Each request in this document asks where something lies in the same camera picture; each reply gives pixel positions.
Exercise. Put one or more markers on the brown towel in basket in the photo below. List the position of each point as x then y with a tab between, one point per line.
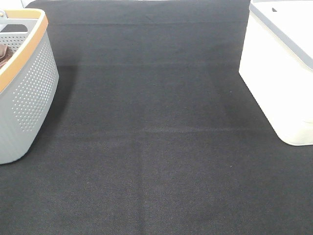
5	54

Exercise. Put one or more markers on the grey perforated laundry basket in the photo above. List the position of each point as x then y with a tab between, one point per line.
28	81

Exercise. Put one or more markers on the white storage box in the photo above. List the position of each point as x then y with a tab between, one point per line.
277	65

